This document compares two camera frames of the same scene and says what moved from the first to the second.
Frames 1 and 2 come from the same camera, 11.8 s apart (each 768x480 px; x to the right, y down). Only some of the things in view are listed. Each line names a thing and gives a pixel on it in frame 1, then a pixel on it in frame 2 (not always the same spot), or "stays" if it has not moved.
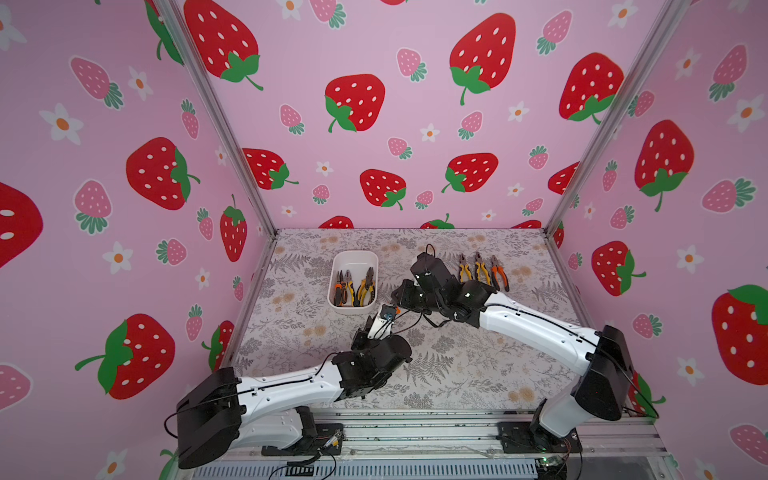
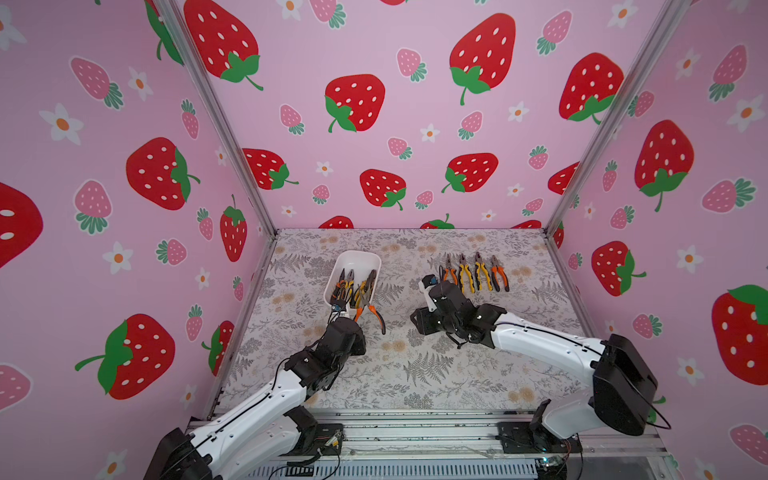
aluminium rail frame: (444, 444) stays
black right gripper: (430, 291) -> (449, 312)
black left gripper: (360, 339) -> (359, 347)
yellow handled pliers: (464, 267) stays
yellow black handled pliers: (478, 264) stays
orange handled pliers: (495, 268) stays
